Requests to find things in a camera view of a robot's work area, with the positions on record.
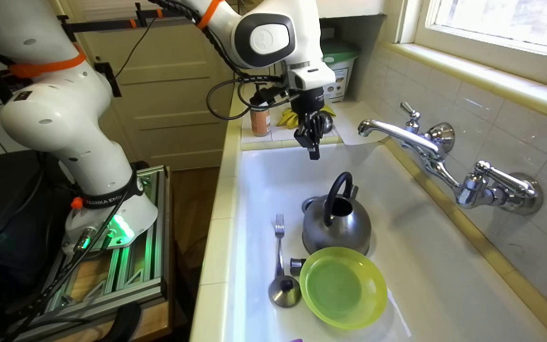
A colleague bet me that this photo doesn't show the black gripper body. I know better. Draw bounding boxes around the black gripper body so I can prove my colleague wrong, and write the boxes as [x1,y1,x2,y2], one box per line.
[291,85,327,119]

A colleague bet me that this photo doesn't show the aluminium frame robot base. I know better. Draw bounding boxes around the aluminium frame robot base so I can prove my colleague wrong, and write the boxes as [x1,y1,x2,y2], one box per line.
[6,163,175,338]

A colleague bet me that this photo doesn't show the white ceramic sink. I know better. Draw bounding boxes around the white ceramic sink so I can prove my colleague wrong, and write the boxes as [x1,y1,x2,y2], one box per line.
[221,138,547,342]

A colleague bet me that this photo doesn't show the yellow banana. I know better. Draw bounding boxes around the yellow banana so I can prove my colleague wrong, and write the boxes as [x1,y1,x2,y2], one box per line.
[278,104,339,129]

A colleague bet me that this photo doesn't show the white tub with green lid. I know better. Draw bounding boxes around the white tub with green lid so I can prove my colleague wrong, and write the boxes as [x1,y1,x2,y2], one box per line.
[321,43,361,104]

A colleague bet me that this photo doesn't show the orange plastic bottle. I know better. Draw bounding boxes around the orange plastic bottle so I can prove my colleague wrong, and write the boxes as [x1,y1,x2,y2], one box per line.
[251,104,272,138]

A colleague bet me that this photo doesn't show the silver fork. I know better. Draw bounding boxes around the silver fork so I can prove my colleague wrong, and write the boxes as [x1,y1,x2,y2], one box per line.
[272,212,289,281]

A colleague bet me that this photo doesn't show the small dark block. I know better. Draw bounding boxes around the small dark block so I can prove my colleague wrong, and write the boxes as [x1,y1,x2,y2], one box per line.
[289,254,308,277]

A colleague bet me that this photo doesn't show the cream panelled door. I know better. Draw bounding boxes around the cream panelled door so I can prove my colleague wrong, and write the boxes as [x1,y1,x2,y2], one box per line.
[57,0,238,172]

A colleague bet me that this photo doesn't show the green plastic plate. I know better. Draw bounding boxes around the green plastic plate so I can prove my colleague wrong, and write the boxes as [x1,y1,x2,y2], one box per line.
[299,244,390,332]

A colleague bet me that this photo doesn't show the black clamp bar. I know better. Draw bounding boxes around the black clamp bar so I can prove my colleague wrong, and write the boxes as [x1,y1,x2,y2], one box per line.
[54,0,213,98]

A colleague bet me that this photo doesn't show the black bin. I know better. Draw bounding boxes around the black bin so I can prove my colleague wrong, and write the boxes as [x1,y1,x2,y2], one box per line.
[0,149,76,300]

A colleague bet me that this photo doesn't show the steel kettle with black handle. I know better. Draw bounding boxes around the steel kettle with black handle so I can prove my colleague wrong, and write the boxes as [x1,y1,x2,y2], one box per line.
[301,170,375,256]

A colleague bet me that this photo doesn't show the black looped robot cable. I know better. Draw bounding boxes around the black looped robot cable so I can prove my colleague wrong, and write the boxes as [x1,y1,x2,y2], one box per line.
[206,73,301,123]

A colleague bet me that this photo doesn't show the chrome wall faucet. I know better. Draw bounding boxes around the chrome wall faucet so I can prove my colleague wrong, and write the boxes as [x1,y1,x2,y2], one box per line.
[358,100,546,216]

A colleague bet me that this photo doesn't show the white window frame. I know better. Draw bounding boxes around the white window frame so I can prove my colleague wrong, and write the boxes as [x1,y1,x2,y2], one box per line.
[394,0,547,96]

